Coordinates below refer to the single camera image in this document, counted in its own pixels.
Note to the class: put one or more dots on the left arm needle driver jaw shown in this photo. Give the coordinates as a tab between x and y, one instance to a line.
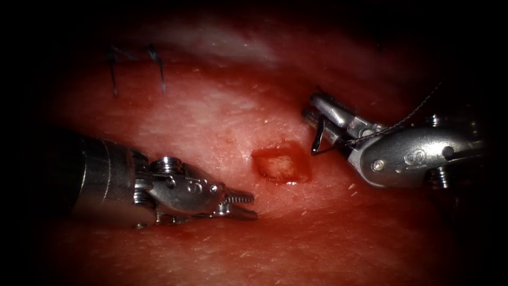
238	213
240	197

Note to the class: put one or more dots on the black thread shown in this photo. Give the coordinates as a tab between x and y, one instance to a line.
397	126

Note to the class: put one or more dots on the right arm needle driver jaw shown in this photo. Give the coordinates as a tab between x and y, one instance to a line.
331	133
337	113

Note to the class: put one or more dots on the black stitching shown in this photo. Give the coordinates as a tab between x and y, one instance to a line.
160	73

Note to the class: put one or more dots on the tissue pad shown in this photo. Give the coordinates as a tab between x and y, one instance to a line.
222	119

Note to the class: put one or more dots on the left arm needle driver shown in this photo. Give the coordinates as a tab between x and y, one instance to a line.
186	190

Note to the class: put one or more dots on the dark left arm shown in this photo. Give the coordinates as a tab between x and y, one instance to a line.
99	178

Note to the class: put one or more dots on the right arm needle driver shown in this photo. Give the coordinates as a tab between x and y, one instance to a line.
408	155

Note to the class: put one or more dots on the curved steel needle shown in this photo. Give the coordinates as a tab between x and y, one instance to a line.
320	135

